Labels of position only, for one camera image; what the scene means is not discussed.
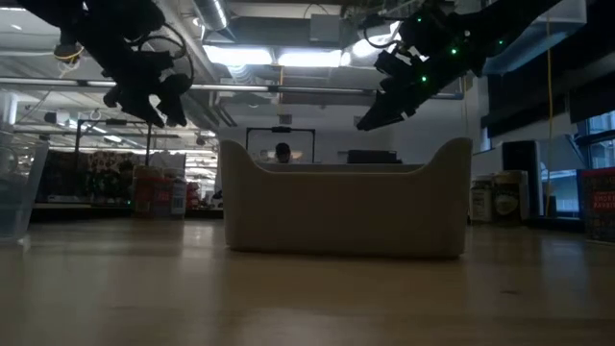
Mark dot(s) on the tall black cabinet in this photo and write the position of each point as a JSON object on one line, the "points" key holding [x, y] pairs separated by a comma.
{"points": [[521, 182]]}

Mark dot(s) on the fluorescent light panel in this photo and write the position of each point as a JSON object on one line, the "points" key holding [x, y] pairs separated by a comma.
{"points": [[240, 55], [307, 58]]}

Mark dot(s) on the black monitor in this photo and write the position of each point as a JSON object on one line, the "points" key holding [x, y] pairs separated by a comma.
{"points": [[372, 156]]}

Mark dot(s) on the red background object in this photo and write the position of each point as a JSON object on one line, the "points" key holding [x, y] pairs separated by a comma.
{"points": [[193, 194]]}

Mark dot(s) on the black device yellow band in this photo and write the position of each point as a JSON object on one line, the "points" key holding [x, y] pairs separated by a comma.
{"points": [[67, 52]]}

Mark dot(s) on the large rectangular air duct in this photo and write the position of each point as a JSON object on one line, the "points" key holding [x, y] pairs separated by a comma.
{"points": [[528, 43]]}

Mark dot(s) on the silver round air duct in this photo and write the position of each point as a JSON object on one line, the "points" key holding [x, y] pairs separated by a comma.
{"points": [[211, 12]]}

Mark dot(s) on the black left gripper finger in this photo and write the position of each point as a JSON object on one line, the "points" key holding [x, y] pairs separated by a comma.
{"points": [[144, 110], [174, 101]]}

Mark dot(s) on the white panel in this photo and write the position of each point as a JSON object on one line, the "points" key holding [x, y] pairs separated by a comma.
{"points": [[487, 161]]}

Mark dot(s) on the clear plastic bin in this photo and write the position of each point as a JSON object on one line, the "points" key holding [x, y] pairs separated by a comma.
{"points": [[19, 202]]}

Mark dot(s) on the cluttered background shelf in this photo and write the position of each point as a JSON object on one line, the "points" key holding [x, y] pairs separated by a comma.
{"points": [[72, 178]]}

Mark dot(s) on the white plastic storage bin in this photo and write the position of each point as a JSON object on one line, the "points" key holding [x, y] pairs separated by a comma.
{"points": [[346, 211]]}

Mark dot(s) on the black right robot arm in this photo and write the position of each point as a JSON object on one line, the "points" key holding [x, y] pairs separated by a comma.
{"points": [[480, 33]]}

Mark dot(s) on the long grey pipe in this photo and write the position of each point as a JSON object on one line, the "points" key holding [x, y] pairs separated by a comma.
{"points": [[288, 89]]}

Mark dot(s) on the black rectangular stand frame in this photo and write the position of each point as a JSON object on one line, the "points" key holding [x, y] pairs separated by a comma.
{"points": [[281, 129]]}

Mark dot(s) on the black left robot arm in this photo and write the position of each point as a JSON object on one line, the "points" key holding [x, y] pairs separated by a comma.
{"points": [[96, 19]]}

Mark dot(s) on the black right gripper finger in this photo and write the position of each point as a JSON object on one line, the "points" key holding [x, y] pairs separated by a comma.
{"points": [[389, 108], [379, 125]]}

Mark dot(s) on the person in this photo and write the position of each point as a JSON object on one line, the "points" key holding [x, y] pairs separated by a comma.
{"points": [[283, 153]]}

